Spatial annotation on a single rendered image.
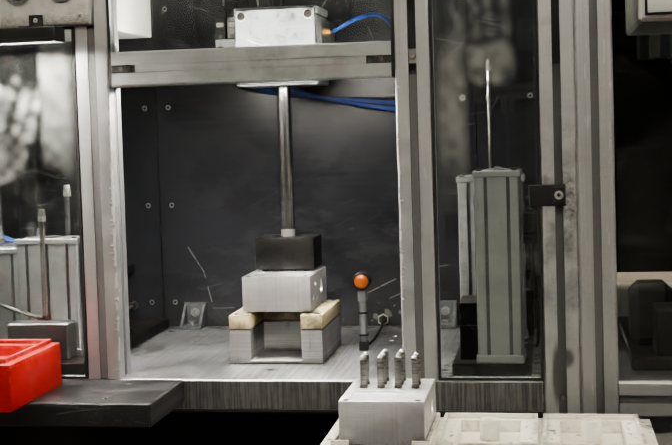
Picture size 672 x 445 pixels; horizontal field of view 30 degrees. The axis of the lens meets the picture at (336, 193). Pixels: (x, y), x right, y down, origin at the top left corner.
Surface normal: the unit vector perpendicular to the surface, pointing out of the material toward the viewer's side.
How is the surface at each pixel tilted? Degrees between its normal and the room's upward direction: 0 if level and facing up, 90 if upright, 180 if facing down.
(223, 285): 90
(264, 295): 90
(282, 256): 90
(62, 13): 90
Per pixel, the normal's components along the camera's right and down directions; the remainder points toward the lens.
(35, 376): 0.99, -0.02
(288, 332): -0.17, 0.06
